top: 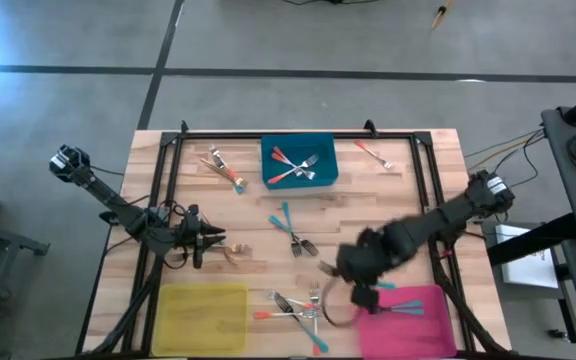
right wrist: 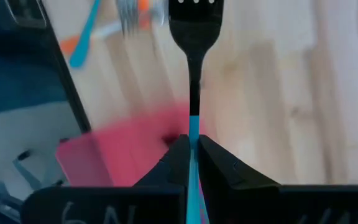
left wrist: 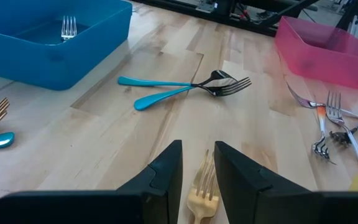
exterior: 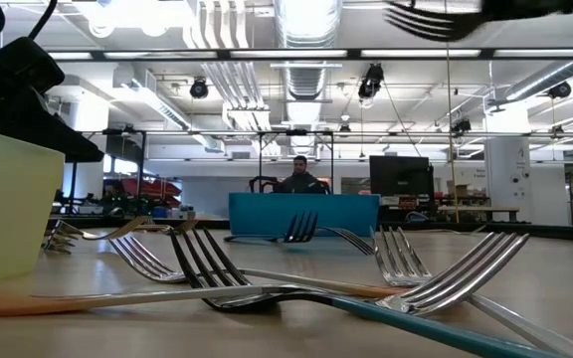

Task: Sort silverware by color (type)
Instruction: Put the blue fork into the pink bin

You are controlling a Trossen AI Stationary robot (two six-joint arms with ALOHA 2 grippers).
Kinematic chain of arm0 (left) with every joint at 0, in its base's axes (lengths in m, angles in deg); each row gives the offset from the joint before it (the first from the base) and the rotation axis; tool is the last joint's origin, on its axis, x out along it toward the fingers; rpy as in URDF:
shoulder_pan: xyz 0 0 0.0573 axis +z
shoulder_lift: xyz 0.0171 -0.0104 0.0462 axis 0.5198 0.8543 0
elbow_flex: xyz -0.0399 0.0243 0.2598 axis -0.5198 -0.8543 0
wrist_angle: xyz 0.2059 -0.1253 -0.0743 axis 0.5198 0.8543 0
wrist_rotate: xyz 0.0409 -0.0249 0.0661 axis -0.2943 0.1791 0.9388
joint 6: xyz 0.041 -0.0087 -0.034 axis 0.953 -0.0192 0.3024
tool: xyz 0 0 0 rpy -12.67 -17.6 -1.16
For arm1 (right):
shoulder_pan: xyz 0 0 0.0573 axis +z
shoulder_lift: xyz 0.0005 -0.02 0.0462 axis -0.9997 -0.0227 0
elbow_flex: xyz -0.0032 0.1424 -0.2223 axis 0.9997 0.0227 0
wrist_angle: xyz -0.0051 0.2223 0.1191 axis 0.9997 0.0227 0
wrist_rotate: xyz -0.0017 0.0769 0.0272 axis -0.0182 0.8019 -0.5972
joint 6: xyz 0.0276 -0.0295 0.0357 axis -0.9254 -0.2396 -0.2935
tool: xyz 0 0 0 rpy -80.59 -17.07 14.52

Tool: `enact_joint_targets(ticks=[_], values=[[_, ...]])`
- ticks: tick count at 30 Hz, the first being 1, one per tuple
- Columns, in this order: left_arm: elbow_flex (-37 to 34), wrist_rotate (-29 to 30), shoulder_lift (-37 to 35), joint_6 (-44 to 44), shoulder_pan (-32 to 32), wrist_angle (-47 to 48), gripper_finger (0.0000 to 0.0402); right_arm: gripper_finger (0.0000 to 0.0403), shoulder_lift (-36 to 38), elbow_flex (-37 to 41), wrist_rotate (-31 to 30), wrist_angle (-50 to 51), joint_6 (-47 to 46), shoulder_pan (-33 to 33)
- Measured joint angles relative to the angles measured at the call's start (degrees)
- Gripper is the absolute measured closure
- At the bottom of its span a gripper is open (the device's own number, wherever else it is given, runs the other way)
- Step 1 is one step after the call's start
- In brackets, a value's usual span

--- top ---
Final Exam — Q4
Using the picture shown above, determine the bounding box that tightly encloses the grey metal cart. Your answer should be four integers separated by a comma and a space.
540, 105, 576, 245

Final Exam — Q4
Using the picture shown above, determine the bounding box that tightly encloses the yellow plastic bin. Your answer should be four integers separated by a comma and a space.
150, 282, 249, 357

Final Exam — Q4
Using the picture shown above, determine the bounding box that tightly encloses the white box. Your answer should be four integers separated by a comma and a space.
495, 223, 562, 290

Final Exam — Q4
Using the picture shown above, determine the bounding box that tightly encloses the black clamp knob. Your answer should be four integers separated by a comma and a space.
98, 209, 134, 226

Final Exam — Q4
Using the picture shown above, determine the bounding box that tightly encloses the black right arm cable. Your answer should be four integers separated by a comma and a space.
319, 277, 367, 330

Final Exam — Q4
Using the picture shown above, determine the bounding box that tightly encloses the black floor cable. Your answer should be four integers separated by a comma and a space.
282, 0, 379, 7

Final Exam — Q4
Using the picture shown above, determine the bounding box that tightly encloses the pink plastic bin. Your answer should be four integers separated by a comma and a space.
356, 283, 458, 360

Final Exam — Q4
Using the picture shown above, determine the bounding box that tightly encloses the black aluminium table frame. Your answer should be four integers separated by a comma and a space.
75, 119, 512, 359

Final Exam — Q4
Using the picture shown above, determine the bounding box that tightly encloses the black stand beam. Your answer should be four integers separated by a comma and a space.
485, 212, 576, 267

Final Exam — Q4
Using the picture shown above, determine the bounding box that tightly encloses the wooden-handled brush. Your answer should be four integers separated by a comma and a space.
430, 0, 455, 31

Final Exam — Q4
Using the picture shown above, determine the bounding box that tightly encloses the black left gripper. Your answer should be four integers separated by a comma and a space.
175, 203, 227, 270

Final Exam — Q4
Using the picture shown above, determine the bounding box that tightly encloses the black wire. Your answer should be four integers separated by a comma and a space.
492, 130, 545, 189

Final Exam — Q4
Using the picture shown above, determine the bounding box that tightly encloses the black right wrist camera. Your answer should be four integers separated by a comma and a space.
350, 283, 381, 311

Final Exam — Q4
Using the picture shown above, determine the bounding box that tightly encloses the yellow wire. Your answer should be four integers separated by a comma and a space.
465, 133, 545, 172

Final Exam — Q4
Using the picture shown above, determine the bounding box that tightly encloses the gold fork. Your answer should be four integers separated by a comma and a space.
201, 213, 252, 261
199, 157, 242, 189
223, 244, 243, 265

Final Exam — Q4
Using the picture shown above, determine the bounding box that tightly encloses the teal plastic bin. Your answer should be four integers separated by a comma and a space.
260, 132, 340, 191

